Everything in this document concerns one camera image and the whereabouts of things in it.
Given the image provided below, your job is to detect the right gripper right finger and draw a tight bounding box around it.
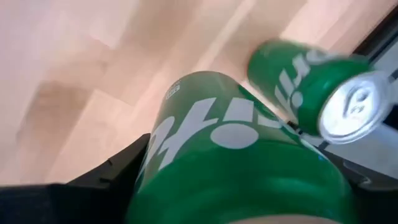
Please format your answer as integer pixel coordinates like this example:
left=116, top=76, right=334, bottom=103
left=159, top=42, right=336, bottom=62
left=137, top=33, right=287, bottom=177
left=322, top=149, right=398, bottom=224

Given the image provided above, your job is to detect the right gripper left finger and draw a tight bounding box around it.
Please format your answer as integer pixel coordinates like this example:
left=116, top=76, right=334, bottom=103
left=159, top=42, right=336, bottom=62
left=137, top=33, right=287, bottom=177
left=0, top=133, right=152, bottom=224

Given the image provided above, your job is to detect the green Sprite can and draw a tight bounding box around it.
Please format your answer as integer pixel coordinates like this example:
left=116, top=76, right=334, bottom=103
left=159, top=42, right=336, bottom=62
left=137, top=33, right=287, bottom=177
left=124, top=70, right=358, bottom=224
left=247, top=39, right=393, bottom=146

